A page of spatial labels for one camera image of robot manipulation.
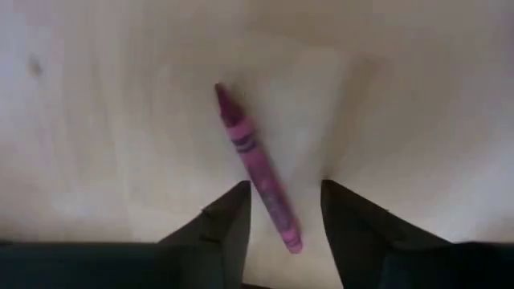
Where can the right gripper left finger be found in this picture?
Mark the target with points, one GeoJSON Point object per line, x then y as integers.
{"type": "Point", "coordinates": [217, 249]}

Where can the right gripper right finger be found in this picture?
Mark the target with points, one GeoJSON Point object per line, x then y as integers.
{"type": "Point", "coordinates": [361, 249]}

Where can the pink crayon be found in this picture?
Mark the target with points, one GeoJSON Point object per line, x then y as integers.
{"type": "Point", "coordinates": [257, 160]}

